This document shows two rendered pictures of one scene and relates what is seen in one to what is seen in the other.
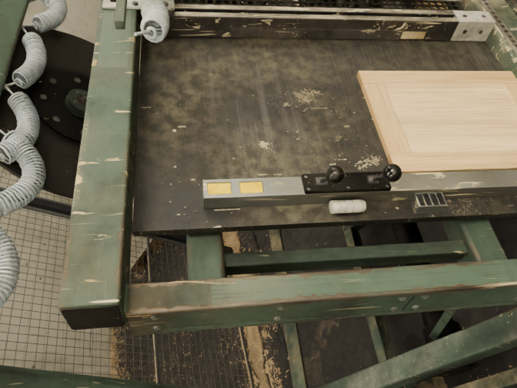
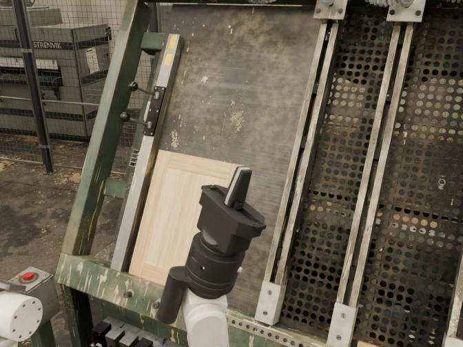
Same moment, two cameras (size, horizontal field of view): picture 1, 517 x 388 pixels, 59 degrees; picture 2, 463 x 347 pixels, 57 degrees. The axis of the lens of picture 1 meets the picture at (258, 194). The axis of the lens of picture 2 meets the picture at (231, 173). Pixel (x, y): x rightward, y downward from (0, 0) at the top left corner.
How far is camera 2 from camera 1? 1.81 m
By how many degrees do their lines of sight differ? 61
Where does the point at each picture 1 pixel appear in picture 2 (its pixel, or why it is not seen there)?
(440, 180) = (140, 168)
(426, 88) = not seen: hidden behind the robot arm
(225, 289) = (123, 37)
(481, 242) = (120, 186)
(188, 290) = (127, 21)
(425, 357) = not seen: hidden behind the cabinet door
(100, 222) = not seen: outside the picture
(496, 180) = (130, 203)
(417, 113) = (196, 190)
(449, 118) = (185, 211)
